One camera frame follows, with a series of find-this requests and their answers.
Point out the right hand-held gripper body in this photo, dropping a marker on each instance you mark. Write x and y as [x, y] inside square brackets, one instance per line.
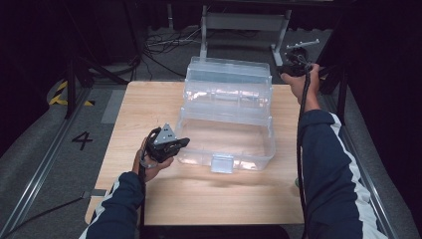
[298, 64]

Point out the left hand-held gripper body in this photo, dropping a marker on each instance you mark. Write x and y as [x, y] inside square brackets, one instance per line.
[162, 146]

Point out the clear plastic storage box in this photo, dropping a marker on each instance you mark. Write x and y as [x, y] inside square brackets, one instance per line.
[225, 132]

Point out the person's right hand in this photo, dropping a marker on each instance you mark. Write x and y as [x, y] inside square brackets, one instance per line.
[313, 86]

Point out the person's left hand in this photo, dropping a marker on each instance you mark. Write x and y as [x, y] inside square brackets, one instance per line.
[147, 169]

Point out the black metal stand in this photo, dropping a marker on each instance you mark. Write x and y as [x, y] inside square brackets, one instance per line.
[341, 96]
[71, 86]

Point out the grey tape strip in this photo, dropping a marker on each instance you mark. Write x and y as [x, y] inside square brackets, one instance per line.
[96, 193]

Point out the grey metal desk frame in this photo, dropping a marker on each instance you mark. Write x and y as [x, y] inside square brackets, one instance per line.
[244, 21]

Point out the aluminium floor rail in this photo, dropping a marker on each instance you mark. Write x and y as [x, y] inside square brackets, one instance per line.
[371, 186]
[43, 169]

